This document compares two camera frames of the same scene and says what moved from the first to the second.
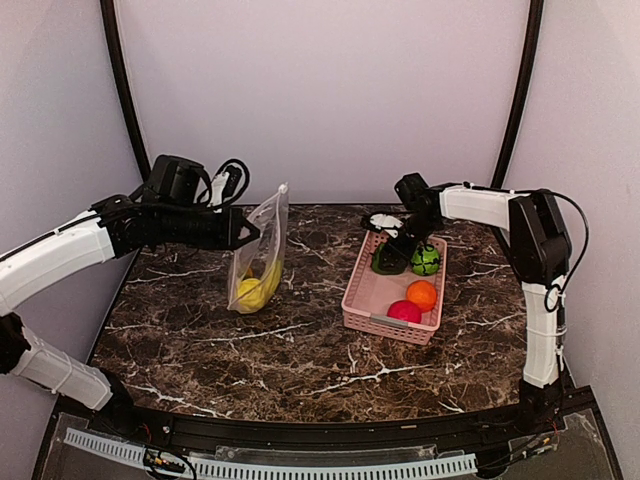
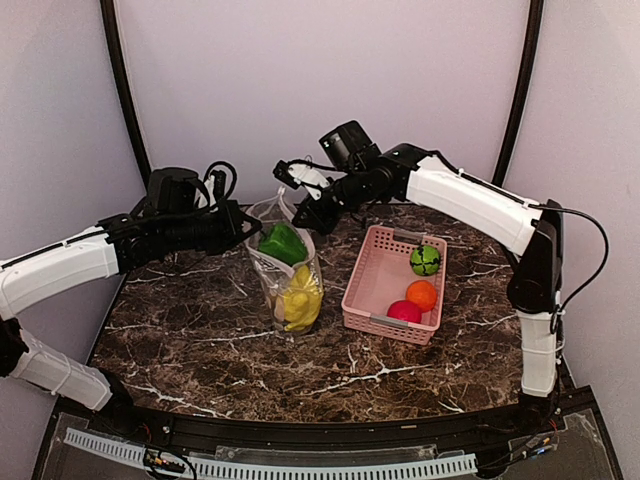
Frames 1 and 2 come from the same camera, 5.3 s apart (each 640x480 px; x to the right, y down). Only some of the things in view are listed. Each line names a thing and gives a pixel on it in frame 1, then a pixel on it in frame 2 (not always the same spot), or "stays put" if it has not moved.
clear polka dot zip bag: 258,267 -> 287,263
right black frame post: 529,57 stays put
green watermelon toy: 425,260 stays put
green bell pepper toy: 382,270 -> 285,242
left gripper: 228,238 stays put
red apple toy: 403,310 stays put
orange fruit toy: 423,293 stays put
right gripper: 388,251 -> 321,220
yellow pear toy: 251,295 -> 302,299
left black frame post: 110,24 stays put
